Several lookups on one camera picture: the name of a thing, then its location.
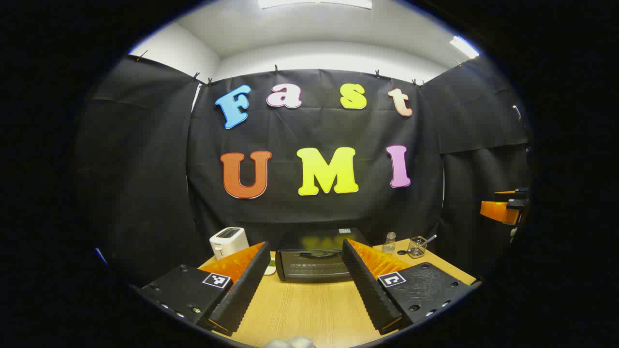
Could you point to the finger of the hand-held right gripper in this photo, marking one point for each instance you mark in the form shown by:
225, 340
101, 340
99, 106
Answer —
505, 192
498, 211

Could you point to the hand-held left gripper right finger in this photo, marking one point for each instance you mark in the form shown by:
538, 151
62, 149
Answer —
367, 290

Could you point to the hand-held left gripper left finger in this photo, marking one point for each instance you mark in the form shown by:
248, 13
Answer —
246, 285

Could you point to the black electric oven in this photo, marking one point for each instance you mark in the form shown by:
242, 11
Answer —
314, 266

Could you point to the white divided snack plate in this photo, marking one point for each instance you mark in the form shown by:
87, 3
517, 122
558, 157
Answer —
270, 269

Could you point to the white toaster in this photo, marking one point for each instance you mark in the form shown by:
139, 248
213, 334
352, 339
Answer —
229, 241

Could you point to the clear glass bottle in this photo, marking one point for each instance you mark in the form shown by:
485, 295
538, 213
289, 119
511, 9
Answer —
389, 244

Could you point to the ceiling light panel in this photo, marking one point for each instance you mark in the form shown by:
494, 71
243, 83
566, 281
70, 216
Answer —
464, 47

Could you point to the black backdrop cloth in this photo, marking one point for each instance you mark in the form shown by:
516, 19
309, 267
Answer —
145, 169

